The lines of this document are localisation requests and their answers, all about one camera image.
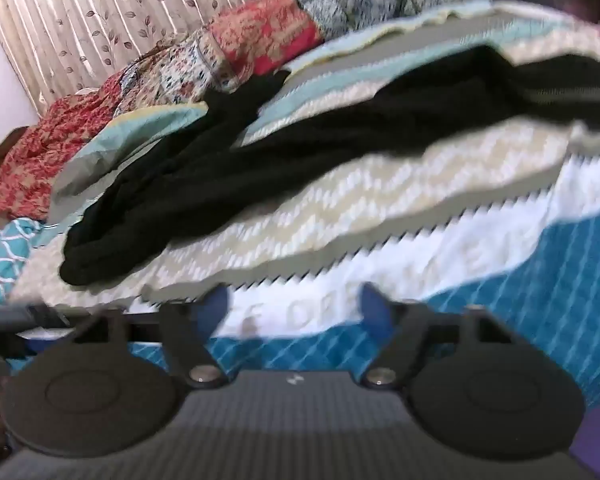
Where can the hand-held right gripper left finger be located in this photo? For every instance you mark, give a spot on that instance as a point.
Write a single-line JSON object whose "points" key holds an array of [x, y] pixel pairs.
{"points": [[214, 310]]}

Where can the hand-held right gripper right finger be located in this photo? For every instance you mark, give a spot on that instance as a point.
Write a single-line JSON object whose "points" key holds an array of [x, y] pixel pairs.
{"points": [[376, 310]]}

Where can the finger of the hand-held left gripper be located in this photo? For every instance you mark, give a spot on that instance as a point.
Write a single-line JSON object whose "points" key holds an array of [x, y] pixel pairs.
{"points": [[10, 319]]}

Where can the black pants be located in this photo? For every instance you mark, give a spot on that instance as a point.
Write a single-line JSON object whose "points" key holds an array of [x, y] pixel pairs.
{"points": [[230, 175]]}

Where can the teal patterned pillow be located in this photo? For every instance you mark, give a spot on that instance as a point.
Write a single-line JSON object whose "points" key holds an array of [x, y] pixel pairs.
{"points": [[5, 255]]}

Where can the chevron striped blanket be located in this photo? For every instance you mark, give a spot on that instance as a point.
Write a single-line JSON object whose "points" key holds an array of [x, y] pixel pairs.
{"points": [[430, 220]]}

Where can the red floral patchwork quilt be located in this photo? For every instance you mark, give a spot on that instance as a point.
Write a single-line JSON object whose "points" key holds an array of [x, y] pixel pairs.
{"points": [[45, 145]]}

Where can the leaf print curtain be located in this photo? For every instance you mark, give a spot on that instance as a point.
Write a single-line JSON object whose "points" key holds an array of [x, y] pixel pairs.
{"points": [[80, 10]]}

